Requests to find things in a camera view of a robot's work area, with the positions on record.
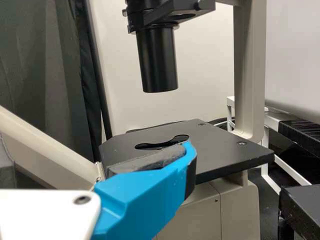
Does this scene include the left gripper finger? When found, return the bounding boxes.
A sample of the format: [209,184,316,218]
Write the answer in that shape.
[91,140,199,240]

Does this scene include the cream microscope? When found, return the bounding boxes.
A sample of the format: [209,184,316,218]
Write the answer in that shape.
[0,0,276,240]

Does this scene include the black platform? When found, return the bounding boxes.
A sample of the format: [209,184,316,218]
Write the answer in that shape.
[279,184,320,240]
[277,119,320,145]

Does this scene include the white metal frame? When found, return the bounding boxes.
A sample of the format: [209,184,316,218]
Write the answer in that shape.
[226,96,313,187]

